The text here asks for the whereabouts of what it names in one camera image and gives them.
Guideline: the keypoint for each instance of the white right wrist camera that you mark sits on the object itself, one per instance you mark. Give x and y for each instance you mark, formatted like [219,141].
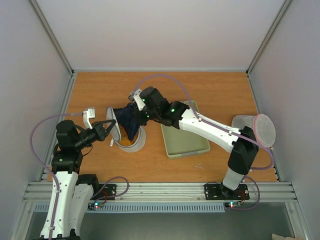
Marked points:
[135,97]

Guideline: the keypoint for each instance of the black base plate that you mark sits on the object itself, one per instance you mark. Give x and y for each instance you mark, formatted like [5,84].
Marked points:
[217,191]
[109,192]

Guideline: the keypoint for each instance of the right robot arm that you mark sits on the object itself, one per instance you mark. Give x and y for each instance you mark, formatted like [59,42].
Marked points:
[150,105]

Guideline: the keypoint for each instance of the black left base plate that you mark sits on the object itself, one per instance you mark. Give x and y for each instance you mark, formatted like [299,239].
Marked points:
[109,192]

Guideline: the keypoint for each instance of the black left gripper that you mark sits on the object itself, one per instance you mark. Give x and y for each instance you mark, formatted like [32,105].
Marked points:
[102,133]

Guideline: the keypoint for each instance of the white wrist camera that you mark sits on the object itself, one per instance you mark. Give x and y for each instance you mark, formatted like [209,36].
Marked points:
[135,97]
[87,114]

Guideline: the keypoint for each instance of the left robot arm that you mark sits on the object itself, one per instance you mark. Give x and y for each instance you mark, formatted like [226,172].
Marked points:
[71,191]

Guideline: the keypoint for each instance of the aluminium front rail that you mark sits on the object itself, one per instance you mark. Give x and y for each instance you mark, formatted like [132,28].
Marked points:
[175,192]

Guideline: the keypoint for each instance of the mustard orange bra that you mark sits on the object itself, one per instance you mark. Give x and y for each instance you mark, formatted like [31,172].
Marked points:
[125,141]

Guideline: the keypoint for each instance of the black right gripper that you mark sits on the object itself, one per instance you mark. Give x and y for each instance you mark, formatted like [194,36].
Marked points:
[139,113]

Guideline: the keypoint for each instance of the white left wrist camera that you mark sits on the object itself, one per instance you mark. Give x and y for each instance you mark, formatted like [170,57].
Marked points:
[87,114]

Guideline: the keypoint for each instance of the grey slotted cable duct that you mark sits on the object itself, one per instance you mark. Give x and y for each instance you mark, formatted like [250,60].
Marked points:
[126,208]

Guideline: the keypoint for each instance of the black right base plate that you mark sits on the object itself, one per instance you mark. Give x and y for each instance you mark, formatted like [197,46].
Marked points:
[217,191]

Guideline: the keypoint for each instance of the navy blue bra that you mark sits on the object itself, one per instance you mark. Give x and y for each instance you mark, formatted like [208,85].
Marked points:
[126,118]

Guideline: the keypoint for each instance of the green plastic basket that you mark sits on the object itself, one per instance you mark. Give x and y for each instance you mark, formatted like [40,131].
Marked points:
[181,143]

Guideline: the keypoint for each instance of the white mesh laundry bag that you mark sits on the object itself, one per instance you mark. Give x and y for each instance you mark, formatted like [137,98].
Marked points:
[137,146]

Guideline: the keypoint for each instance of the pink-rimmed mesh laundry bag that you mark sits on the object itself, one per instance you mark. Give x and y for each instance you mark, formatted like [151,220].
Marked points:
[262,126]

